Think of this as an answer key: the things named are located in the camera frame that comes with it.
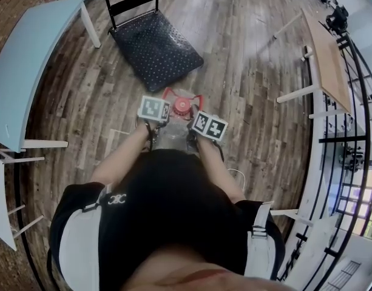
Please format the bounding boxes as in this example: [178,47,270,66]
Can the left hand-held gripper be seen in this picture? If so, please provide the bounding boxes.
[135,95,172,132]

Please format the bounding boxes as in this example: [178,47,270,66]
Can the person's chin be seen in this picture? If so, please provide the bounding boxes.
[121,244,277,291]

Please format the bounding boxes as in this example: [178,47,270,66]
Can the light blue table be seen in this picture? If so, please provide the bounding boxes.
[0,0,102,153]

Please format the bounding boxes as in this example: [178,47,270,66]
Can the black platform cart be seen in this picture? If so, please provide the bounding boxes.
[101,0,205,93]

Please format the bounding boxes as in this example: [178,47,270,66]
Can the person's left forearm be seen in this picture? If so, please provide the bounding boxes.
[91,122,158,192]

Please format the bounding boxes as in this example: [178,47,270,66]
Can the person's black shirt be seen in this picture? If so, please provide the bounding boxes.
[49,149,286,291]

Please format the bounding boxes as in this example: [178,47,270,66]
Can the white cable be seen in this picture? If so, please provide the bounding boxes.
[227,168,247,192]

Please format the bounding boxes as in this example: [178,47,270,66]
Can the black office chair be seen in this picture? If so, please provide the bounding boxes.
[324,4,350,38]

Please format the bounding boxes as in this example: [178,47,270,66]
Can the person's right forearm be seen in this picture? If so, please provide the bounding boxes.
[197,138,246,205]

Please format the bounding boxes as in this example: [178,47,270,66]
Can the black metal railing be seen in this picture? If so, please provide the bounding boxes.
[276,25,372,291]

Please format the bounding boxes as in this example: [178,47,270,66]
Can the clear water jug red handle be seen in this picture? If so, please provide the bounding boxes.
[155,86,205,156]

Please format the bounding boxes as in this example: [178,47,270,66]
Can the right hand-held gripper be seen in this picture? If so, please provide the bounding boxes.
[186,110,229,153]

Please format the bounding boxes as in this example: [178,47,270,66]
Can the glass window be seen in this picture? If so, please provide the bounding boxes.
[334,168,372,243]

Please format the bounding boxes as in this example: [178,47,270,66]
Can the white harness strap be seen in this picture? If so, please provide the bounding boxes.
[245,200,280,281]
[59,189,109,291]

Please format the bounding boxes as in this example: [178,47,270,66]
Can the wooden desk white legs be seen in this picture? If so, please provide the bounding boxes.
[275,7,354,120]

